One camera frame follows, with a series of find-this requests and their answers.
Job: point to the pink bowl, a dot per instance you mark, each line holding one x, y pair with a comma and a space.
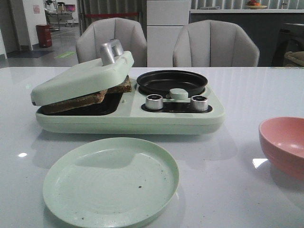
282, 142

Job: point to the white cabinet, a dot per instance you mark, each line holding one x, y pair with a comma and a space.
165, 19

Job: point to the mint green round plate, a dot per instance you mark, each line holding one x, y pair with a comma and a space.
111, 183

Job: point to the left beige upholstered chair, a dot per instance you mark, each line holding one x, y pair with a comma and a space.
129, 32

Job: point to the mint green breakfast maker base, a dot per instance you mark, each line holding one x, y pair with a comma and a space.
130, 118

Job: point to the fruit bowl on counter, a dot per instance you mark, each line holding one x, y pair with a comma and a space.
254, 5

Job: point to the bread slice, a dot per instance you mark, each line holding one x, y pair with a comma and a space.
124, 87
82, 101

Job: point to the dark washing machine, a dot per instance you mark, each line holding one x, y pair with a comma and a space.
290, 38

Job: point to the red trash bin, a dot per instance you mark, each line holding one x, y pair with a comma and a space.
44, 35

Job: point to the black round frying pan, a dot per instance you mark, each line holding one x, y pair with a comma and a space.
162, 81

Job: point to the silver control knob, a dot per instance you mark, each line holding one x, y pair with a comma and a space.
199, 103
154, 102

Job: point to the beige upholstered chair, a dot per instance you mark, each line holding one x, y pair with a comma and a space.
129, 32
213, 43

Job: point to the left silver control knob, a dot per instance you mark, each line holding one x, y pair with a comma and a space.
154, 102

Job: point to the right beige upholstered chair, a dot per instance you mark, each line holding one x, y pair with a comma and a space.
213, 43

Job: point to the mint green sandwich maker lid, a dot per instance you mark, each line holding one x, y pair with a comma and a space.
83, 79

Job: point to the right silver control knob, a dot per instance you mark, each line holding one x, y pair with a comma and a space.
199, 103

